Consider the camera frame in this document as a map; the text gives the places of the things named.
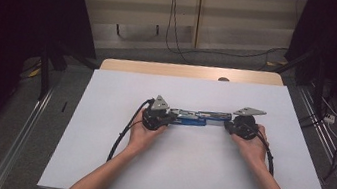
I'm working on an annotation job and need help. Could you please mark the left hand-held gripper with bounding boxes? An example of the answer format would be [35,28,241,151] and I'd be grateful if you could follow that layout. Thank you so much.
[139,92,181,135]

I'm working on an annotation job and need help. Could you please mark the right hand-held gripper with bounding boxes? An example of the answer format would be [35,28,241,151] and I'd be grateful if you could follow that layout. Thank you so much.
[222,103,268,144]

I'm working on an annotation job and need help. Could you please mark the yellow floor tape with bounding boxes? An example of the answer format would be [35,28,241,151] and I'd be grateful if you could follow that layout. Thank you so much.
[21,64,42,81]

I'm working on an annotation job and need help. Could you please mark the person's left hand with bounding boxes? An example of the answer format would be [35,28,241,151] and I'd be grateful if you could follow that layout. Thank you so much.
[126,114,171,158]

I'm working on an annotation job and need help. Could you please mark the wooden table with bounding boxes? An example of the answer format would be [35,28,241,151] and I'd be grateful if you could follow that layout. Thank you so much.
[99,46,286,97]

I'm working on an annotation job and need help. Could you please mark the person's right hand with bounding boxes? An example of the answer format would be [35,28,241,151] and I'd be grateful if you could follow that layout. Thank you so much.
[226,119,273,171]

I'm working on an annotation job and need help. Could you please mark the white table cover sheet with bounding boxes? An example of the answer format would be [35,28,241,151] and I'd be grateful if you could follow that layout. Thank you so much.
[36,52,337,189]

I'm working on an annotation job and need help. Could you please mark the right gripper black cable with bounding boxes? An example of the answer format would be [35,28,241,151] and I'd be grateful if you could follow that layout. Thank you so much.
[247,131,285,189]

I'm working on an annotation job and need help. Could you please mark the black hanging cable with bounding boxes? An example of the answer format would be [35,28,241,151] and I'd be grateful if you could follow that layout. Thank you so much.
[164,0,297,73]
[160,0,205,66]

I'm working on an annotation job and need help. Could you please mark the black metal stand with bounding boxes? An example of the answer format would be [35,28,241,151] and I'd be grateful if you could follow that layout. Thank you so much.
[33,40,101,108]
[267,39,336,126]

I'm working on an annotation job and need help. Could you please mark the blue stapler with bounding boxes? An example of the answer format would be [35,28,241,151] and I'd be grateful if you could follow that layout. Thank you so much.
[166,104,233,134]

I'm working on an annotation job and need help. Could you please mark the white power strip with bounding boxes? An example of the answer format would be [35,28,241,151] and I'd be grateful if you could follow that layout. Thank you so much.
[323,113,337,125]

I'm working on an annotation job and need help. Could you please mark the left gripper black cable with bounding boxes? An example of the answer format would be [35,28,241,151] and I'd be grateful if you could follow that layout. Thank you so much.
[106,92,156,168]

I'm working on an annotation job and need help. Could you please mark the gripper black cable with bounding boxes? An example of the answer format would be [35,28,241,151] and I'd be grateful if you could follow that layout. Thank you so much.
[247,131,285,189]
[106,92,156,168]

